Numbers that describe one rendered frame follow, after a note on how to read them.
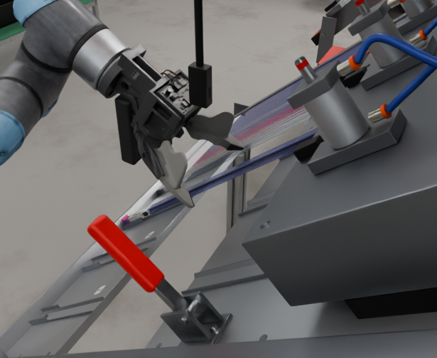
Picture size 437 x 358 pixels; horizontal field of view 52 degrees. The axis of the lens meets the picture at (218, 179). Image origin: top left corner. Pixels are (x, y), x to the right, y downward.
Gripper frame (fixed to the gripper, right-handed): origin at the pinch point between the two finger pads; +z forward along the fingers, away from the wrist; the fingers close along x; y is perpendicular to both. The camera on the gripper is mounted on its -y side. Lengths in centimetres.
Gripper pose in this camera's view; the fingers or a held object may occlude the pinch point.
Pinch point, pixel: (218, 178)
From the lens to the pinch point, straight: 62.8
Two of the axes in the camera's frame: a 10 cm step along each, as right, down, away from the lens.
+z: 7.4, 6.7, 0.3
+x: 4.8, -5.6, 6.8
